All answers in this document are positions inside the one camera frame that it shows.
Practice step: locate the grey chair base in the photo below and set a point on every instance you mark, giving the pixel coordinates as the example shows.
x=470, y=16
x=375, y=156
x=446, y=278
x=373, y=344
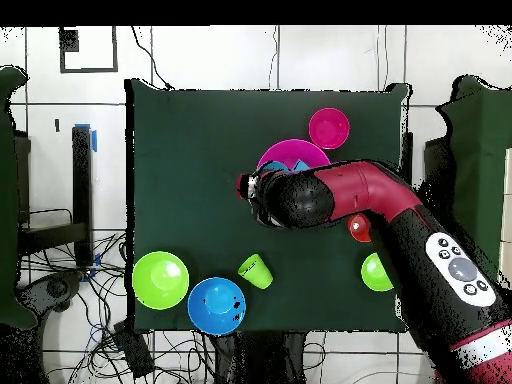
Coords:
x=56, y=288

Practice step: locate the black power strip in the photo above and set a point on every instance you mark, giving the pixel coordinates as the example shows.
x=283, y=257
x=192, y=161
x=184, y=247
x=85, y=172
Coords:
x=134, y=352

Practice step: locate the dark green tablecloth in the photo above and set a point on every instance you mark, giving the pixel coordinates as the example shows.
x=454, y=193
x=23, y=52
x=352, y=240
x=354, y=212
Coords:
x=200, y=128

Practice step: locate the small green bowl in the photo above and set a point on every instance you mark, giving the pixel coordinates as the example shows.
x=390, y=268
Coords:
x=374, y=274

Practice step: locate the small magenta bowl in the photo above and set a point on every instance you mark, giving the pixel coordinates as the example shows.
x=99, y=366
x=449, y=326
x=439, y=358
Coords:
x=328, y=128

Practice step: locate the black metal stand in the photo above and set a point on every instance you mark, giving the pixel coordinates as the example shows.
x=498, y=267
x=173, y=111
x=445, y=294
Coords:
x=82, y=192

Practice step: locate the stack of white boxes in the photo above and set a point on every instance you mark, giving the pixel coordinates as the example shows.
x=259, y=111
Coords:
x=507, y=200

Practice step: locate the green cloth side table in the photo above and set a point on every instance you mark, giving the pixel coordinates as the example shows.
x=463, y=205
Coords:
x=8, y=200
x=480, y=160

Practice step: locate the green cup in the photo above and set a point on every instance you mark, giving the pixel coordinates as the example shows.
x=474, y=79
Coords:
x=256, y=272

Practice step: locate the black box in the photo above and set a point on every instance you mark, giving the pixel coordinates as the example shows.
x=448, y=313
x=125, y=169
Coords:
x=438, y=172
x=22, y=180

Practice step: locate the large green bowl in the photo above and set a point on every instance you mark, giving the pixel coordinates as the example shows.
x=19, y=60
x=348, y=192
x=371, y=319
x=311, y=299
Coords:
x=160, y=280

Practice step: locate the orange red cup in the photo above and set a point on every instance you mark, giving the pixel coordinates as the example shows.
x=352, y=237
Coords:
x=358, y=228

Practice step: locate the large blue bowl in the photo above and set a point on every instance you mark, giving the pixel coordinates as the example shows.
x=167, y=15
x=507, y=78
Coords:
x=216, y=306

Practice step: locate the large pink bowl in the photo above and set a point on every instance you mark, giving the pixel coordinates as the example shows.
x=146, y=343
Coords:
x=292, y=150

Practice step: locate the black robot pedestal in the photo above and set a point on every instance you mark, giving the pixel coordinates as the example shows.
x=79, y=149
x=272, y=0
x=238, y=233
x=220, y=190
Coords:
x=260, y=360

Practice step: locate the blue tape strip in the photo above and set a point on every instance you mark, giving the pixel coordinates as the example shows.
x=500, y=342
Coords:
x=94, y=140

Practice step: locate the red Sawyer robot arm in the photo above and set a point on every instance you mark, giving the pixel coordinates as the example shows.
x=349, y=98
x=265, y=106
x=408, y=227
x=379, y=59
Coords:
x=360, y=192

